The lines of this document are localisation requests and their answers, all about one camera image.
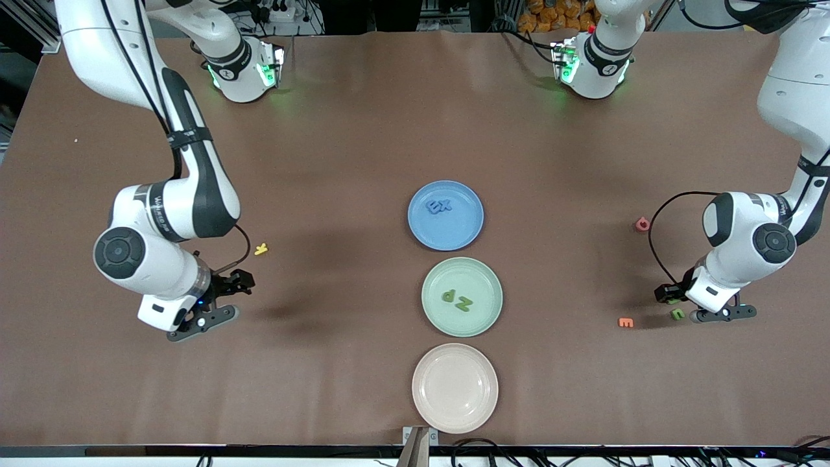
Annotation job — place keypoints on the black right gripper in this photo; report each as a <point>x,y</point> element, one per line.
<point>227,283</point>

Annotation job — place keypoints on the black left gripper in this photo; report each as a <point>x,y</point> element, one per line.
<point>670,293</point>

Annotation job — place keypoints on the small green curved foam letter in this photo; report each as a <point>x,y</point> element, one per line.
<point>677,314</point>

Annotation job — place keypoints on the green foam letter Z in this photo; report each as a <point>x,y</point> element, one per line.
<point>463,303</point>

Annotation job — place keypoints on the green foam letter P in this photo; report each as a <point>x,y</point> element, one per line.
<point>449,296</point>

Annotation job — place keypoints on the blue foam letter X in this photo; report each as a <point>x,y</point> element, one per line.
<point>445,207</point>

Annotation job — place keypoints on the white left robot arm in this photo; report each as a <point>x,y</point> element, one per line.
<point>746,259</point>

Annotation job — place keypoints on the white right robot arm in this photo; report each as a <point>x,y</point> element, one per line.
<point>155,266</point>

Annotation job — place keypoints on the yellow foam letter K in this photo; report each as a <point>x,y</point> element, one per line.
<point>260,248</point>

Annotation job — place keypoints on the red round foam letter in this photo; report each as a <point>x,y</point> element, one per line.
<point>642,224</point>

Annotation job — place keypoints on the brown table cover sheet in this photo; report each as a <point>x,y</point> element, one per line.
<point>324,162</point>

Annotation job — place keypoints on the green round plate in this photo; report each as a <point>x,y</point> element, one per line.
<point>483,285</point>

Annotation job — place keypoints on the blue round plate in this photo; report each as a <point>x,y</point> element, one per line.
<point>454,232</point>

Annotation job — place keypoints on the pink beige round plate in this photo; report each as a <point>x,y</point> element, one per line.
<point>454,389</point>

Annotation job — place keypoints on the orange snack bags pile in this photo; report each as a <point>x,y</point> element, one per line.
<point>551,16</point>

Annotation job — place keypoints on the black table edge rail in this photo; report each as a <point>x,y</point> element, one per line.
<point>259,451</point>

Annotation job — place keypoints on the metal camera post bracket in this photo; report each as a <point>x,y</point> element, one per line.
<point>418,447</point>

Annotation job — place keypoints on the aluminium frame profile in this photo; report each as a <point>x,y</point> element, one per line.
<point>50,44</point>

